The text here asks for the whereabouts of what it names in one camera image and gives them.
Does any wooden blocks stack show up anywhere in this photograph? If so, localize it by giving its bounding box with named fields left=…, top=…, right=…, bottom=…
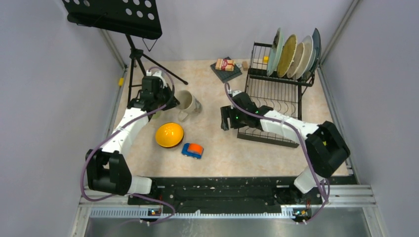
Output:
left=215, top=58, right=235, bottom=72

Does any cream floral ceramic plate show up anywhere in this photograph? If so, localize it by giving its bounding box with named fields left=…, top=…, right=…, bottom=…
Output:
left=287, top=42, right=305, bottom=79

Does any black music stand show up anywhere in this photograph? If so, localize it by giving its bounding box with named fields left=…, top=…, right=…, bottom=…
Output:
left=63, top=0, right=188, bottom=85

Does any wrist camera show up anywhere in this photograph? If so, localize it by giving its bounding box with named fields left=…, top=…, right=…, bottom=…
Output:
left=146, top=70, right=167, bottom=87
left=227, top=89, right=242, bottom=98

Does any purple cable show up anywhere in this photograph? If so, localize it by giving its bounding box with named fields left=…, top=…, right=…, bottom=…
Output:
left=224, top=81, right=331, bottom=225
left=80, top=67, right=176, bottom=226

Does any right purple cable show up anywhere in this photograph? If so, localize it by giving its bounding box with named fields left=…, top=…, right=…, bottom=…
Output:
left=224, top=81, right=331, bottom=225

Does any small wooden block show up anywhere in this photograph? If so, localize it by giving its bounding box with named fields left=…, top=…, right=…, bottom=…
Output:
left=242, top=61, right=249, bottom=71

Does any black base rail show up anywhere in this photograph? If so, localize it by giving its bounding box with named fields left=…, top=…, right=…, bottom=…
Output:
left=78, top=176, right=377, bottom=224

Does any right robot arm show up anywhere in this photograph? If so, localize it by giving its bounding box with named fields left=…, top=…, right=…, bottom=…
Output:
left=221, top=89, right=350, bottom=203

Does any yellow-rimmed patterned plate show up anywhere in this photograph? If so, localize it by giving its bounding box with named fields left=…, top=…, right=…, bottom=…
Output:
left=277, top=34, right=297, bottom=78

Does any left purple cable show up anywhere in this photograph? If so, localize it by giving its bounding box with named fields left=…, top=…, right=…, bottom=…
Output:
left=80, top=67, right=176, bottom=226

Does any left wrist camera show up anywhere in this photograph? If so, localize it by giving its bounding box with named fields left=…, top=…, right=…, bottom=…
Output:
left=146, top=70, right=167, bottom=87

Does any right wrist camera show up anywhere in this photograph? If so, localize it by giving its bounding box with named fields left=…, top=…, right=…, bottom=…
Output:
left=227, top=89, right=242, bottom=98

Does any teal square plate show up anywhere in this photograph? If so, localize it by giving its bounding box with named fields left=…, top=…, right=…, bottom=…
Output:
left=302, top=28, right=322, bottom=80

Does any beige mug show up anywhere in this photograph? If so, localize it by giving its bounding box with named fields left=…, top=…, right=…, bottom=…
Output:
left=175, top=90, right=203, bottom=122

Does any blue orange toy car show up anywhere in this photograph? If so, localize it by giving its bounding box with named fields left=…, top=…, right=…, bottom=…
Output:
left=181, top=143, right=204, bottom=159

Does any light green mug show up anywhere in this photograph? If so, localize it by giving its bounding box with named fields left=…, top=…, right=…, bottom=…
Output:
left=151, top=111, right=162, bottom=119

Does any yellow bowl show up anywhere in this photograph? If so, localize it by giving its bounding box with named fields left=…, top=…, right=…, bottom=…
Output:
left=155, top=122, right=184, bottom=148

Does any black wire dish rack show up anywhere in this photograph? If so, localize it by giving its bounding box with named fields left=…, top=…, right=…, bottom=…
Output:
left=237, top=42, right=315, bottom=148

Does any light green round plate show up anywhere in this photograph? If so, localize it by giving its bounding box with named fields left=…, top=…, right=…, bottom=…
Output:
left=267, top=28, right=284, bottom=77

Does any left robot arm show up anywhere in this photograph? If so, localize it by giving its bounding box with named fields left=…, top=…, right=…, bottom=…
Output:
left=82, top=71, right=179, bottom=204

